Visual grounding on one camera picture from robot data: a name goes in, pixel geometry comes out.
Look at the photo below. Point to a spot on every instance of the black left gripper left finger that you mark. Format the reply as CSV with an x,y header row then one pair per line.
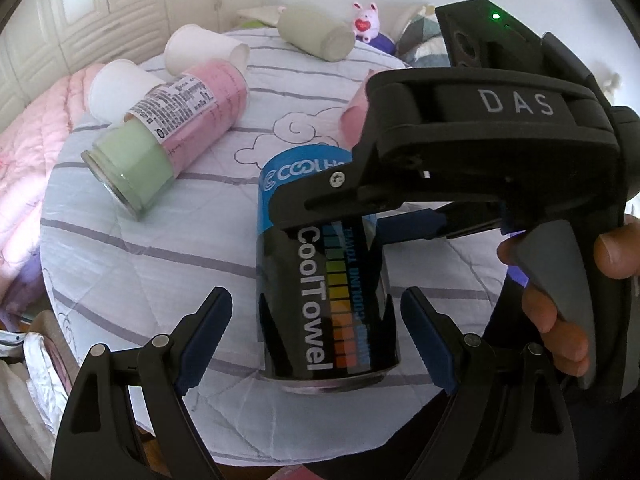
x,y
98,437

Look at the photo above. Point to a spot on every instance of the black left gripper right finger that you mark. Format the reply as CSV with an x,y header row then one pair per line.
x,y
505,416

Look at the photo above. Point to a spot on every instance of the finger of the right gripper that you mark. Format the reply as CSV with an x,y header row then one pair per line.
x,y
368,184
420,224

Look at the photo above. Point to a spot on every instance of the black blue CoolTowel cup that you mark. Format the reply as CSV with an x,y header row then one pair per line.
x,y
324,311

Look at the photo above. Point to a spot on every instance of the pink ribbed cup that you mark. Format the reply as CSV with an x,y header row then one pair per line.
x,y
352,119

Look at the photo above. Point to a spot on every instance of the grey-beige paper cup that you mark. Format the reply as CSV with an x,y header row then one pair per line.
x,y
316,33

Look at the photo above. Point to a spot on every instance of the white paper cup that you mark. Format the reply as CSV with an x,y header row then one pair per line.
x,y
117,87
192,45

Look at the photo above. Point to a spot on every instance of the person's hand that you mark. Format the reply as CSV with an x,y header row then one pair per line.
x,y
616,254

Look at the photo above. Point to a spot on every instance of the triangle pattern pillow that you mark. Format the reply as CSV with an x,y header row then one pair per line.
x,y
421,44

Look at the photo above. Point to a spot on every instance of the purple cushion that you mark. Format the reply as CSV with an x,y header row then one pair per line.
x,y
384,44

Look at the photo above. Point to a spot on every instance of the striped white table cloth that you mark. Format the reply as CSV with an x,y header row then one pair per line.
x,y
118,281

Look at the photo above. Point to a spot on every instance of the pink pig plush right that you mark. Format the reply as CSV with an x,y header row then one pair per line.
x,y
366,23

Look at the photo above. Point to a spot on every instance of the white bedside table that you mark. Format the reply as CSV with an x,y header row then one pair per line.
x,y
267,15

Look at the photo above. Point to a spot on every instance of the pink green labelled bottle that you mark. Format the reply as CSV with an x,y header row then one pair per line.
x,y
166,132

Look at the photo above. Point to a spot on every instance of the pink folded quilt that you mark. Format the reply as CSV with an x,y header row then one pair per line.
x,y
29,151

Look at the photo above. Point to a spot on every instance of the white wardrobe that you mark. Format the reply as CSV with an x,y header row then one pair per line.
x,y
45,40

